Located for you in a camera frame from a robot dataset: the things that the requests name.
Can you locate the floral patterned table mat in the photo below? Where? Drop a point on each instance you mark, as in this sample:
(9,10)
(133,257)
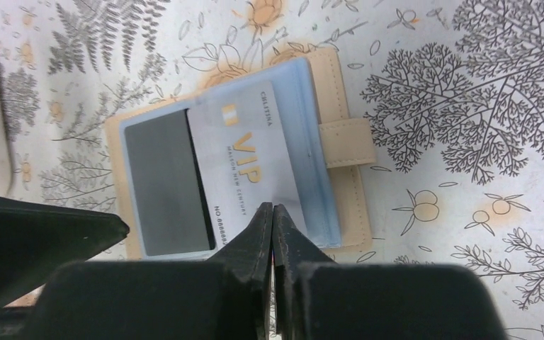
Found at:
(453,92)

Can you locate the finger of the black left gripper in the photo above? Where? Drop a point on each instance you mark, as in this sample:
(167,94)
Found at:
(36,239)

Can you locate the silver VIP card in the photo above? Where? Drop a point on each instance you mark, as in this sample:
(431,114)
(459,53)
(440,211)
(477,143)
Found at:
(242,155)

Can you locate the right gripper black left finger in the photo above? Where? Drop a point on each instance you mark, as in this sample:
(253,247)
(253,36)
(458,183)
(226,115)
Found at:
(218,298)

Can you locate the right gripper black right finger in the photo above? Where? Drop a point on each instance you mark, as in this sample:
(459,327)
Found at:
(318,298)

